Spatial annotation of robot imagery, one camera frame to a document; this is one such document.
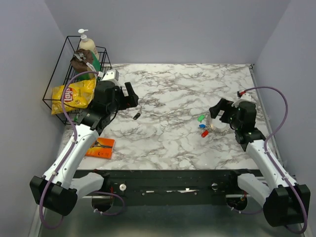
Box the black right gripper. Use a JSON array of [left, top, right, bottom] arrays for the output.
[[209, 98, 242, 130]]

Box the metal numbered key ring disc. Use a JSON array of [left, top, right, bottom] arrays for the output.
[[206, 114, 233, 135]]

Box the key with green tag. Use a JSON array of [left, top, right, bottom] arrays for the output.
[[197, 115, 205, 122]]

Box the key with red tag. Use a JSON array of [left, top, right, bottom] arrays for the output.
[[201, 130, 209, 138]]

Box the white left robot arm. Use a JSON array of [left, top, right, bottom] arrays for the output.
[[30, 80, 139, 216]]

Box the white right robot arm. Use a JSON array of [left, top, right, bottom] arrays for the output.
[[209, 98, 311, 227]]

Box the yellow Lays chips bag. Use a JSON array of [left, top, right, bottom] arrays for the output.
[[51, 78, 96, 115]]

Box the orange razor package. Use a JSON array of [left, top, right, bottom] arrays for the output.
[[85, 137, 115, 159]]

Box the brown and green bag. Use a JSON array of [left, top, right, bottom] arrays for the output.
[[70, 49, 101, 74]]

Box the pump lotion bottle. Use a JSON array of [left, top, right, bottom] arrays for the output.
[[78, 29, 100, 60]]

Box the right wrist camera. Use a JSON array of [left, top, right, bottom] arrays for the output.
[[235, 91, 252, 107]]

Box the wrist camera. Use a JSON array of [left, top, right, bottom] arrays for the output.
[[102, 70, 119, 81], [235, 91, 252, 107]]

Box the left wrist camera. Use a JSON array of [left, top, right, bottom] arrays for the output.
[[102, 70, 119, 81]]

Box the black wire basket rack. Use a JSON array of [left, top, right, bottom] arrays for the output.
[[42, 36, 112, 126]]

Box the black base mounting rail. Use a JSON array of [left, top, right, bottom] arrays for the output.
[[74, 169, 272, 207]]

